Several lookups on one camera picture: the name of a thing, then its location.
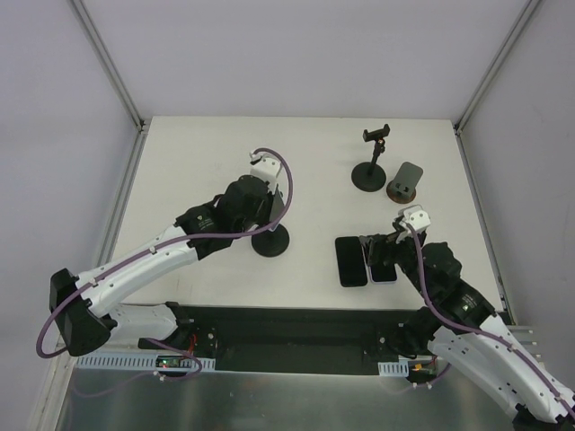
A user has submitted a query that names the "aluminium frame post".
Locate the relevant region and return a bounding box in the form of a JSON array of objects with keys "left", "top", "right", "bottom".
[
  {"left": 454, "top": 0, "right": 544, "bottom": 136},
  {"left": 67, "top": 0, "right": 146, "bottom": 132}
]

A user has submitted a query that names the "white cable duct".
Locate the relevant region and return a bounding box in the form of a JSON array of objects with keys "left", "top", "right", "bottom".
[
  {"left": 75, "top": 352, "right": 216, "bottom": 373},
  {"left": 377, "top": 360, "right": 410, "bottom": 378}
]

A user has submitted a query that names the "aluminium frame post right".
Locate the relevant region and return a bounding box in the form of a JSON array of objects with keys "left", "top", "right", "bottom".
[{"left": 454, "top": 0, "right": 544, "bottom": 136}]

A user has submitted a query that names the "black round phone stand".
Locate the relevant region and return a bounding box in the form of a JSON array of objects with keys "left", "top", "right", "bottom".
[{"left": 251, "top": 224, "right": 290, "bottom": 258}]

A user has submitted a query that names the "grey stand on wooden base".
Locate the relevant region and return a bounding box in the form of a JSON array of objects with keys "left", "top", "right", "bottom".
[{"left": 386, "top": 162, "right": 423, "bottom": 205}]

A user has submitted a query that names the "white cable duct right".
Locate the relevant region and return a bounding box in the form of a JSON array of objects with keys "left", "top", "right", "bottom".
[{"left": 377, "top": 360, "right": 410, "bottom": 378}]

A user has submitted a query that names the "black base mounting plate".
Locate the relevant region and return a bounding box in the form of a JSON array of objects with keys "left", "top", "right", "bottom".
[{"left": 162, "top": 303, "right": 441, "bottom": 375}]

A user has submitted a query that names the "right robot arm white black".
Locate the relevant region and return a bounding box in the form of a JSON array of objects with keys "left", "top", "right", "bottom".
[{"left": 359, "top": 228, "right": 574, "bottom": 430}]

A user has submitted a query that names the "white cable duct left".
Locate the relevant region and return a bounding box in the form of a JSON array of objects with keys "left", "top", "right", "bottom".
[{"left": 75, "top": 352, "right": 216, "bottom": 373}]

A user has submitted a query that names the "black phone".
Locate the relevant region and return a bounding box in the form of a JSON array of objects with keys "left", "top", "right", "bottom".
[{"left": 335, "top": 236, "right": 367, "bottom": 288}]

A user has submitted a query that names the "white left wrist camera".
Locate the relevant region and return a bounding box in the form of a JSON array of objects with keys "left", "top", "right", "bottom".
[{"left": 250, "top": 153, "right": 282, "bottom": 189}]

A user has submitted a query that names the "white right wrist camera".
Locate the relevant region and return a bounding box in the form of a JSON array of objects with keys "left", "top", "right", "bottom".
[{"left": 398, "top": 205, "right": 431, "bottom": 235}]

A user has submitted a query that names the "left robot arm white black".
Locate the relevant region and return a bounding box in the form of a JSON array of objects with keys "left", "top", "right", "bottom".
[{"left": 46, "top": 174, "right": 293, "bottom": 357}]

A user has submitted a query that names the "aluminium frame post left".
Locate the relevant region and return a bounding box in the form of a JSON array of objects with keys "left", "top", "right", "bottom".
[{"left": 67, "top": 0, "right": 146, "bottom": 132}]

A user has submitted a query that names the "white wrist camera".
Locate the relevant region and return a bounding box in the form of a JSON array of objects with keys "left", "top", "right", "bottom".
[
  {"left": 250, "top": 153, "right": 282, "bottom": 189},
  {"left": 398, "top": 205, "right": 431, "bottom": 235}
]

